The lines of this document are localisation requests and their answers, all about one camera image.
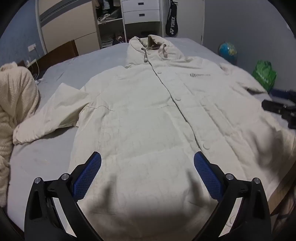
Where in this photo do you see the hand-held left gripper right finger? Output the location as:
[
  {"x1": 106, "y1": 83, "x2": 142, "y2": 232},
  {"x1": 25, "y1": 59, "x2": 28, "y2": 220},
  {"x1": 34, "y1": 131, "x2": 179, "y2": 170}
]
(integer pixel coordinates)
[{"x1": 194, "y1": 151, "x2": 272, "y2": 241}]

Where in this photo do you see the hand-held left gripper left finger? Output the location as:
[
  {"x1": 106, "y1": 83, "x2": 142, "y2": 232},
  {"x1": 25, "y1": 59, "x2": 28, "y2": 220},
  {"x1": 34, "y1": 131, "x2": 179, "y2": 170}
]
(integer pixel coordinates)
[{"x1": 24, "y1": 151, "x2": 103, "y2": 241}]

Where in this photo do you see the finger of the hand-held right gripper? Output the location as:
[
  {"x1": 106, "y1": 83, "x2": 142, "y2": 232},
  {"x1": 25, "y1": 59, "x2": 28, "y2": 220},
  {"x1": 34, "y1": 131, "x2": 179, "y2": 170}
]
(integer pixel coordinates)
[{"x1": 261, "y1": 100, "x2": 283, "y2": 114}]

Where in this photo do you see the white hooded padded jacket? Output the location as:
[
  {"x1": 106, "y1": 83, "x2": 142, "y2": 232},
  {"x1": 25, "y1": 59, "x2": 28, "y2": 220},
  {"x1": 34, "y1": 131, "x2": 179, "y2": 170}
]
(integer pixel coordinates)
[{"x1": 13, "y1": 34, "x2": 296, "y2": 241}]

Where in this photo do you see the green shopping bag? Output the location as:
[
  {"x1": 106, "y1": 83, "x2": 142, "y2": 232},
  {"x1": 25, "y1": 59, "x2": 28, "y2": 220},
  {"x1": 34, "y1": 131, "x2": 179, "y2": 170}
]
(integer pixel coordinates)
[{"x1": 252, "y1": 60, "x2": 277, "y2": 92}]

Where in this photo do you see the blue globe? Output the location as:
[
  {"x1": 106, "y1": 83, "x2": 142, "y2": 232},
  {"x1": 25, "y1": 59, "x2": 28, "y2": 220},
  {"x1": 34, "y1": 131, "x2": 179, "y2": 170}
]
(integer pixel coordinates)
[{"x1": 218, "y1": 42, "x2": 238, "y2": 66}]

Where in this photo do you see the cream knitted blanket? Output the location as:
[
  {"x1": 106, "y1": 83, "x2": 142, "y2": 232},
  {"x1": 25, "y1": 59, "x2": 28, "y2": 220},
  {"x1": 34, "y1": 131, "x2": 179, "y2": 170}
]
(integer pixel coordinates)
[{"x1": 0, "y1": 62, "x2": 40, "y2": 208}]

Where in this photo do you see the bed with grey sheet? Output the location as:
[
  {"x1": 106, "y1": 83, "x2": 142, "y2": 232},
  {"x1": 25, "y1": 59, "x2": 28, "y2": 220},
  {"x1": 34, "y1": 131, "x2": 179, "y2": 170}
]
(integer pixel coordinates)
[{"x1": 5, "y1": 37, "x2": 296, "y2": 239}]

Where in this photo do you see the white wardrobe door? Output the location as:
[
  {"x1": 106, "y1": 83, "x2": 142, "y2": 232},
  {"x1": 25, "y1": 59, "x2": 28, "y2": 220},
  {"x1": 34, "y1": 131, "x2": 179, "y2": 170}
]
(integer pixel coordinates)
[{"x1": 161, "y1": 0, "x2": 205, "y2": 45}]

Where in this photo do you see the brown wooden headboard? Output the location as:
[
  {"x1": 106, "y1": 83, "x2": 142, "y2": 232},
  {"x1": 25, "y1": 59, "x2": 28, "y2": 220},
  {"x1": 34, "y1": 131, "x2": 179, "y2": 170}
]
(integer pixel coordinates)
[{"x1": 17, "y1": 40, "x2": 79, "y2": 80}]

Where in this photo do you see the black racket bag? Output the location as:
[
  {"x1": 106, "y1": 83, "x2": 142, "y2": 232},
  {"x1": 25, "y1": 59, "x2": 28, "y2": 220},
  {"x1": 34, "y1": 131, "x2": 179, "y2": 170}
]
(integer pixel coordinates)
[{"x1": 165, "y1": 0, "x2": 180, "y2": 37}]

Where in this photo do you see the beige wardrobe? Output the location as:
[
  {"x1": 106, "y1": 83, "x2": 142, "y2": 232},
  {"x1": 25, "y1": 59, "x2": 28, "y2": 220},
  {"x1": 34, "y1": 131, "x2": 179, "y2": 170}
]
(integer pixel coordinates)
[{"x1": 35, "y1": 0, "x2": 102, "y2": 56}]

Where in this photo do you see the open shelf with clutter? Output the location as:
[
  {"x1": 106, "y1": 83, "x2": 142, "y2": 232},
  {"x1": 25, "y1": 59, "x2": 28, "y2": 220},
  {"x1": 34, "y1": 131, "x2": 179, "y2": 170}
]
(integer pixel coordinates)
[{"x1": 92, "y1": 0, "x2": 127, "y2": 49}]

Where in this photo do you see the white drawer unit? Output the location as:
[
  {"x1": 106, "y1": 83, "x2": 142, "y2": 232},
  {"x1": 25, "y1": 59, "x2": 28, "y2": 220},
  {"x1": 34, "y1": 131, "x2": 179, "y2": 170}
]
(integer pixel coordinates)
[{"x1": 121, "y1": 0, "x2": 161, "y2": 25}]

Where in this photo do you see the white charging cable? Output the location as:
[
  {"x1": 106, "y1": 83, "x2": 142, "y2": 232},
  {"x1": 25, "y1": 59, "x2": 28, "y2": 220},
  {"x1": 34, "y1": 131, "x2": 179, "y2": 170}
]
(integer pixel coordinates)
[{"x1": 26, "y1": 59, "x2": 43, "y2": 81}]

